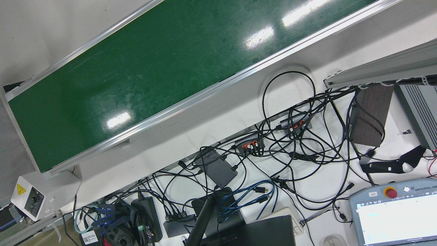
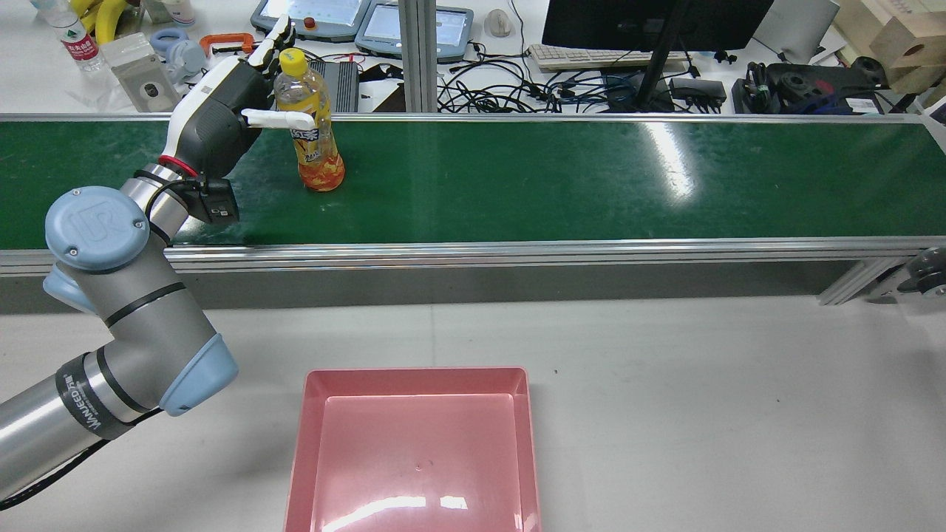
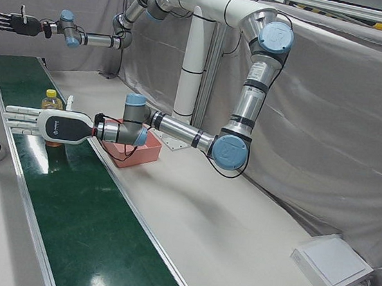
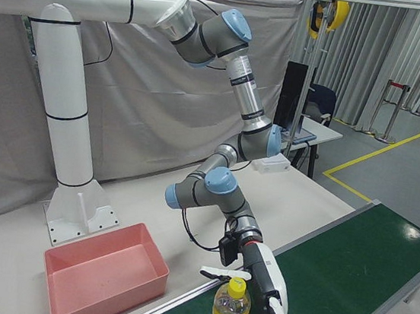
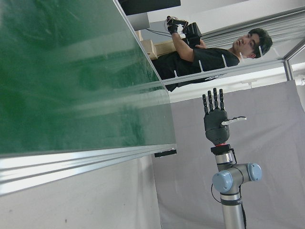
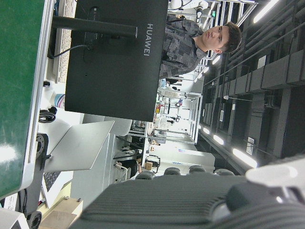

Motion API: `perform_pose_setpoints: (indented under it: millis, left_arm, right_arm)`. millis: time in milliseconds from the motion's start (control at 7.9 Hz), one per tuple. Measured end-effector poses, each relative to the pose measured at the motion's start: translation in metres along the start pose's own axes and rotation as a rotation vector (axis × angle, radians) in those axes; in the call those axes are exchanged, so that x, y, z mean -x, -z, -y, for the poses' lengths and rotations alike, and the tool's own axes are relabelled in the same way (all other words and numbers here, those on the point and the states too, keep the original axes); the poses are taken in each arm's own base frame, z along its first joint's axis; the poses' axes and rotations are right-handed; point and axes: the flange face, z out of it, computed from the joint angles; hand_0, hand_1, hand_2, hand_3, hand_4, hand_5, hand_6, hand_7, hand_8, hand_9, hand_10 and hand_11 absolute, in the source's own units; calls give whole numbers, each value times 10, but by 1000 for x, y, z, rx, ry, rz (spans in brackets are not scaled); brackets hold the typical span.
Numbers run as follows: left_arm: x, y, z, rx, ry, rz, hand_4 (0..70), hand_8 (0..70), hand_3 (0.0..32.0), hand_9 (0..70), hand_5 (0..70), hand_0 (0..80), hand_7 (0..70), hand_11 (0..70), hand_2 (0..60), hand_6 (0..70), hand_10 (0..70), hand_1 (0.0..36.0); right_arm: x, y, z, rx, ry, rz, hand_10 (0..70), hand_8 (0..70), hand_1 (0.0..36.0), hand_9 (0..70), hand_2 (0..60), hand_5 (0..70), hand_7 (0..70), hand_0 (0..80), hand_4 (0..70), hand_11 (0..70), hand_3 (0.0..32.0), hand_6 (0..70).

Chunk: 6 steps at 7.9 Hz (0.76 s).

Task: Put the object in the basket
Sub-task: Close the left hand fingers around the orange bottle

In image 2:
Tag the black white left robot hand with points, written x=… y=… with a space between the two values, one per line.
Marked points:
x=214 y=118

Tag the orange drink bottle yellow cap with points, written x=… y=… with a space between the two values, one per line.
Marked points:
x=314 y=140

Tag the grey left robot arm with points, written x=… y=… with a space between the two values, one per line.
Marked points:
x=140 y=318

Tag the pink plastic basket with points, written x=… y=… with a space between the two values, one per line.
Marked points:
x=414 y=458

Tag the grey packaged box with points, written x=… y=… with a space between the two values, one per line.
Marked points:
x=144 y=81

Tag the orange clamp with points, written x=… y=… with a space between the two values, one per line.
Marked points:
x=225 y=38

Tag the white jar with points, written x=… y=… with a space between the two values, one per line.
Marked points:
x=179 y=11

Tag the black finned power brick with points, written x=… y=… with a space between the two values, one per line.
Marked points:
x=344 y=87

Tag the yellow banana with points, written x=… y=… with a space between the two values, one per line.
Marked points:
x=109 y=22
x=85 y=7

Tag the grey teach pendant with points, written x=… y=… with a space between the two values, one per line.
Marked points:
x=325 y=15
x=380 y=29

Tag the clear water bottle red label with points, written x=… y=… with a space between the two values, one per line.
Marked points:
x=77 y=44

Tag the grey computer mouse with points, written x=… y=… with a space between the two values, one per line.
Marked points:
x=499 y=22

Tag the green belt conveyor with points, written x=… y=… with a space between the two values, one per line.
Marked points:
x=517 y=185

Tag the beige computer keyboard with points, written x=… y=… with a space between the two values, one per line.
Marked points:
x=576 y=58

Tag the black Huawei monitor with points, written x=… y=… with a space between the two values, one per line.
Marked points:
x=628 y=22

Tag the black power adapter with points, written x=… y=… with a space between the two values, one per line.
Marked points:
x=698 y=90

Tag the silver laptop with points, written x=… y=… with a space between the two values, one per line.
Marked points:
x=798 y=26

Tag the black metal flange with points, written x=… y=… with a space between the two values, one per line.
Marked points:
x=805 y=77

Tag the plywood board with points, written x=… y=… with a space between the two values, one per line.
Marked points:
x=865 y=15

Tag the aluminium conveyor leg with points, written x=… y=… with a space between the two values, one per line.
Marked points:
x=857 y=284

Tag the wooden block with hole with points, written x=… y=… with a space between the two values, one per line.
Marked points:
x=898 y=41

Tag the plain wooden block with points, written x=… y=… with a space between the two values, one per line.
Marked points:
x=920 y=77

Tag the grey round conveyor fitting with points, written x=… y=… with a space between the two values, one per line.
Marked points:
x=927 y=273

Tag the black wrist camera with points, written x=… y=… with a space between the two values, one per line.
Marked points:
x=218 y=203

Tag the aluminium extrusion post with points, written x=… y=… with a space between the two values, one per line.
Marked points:
x=417 y=52

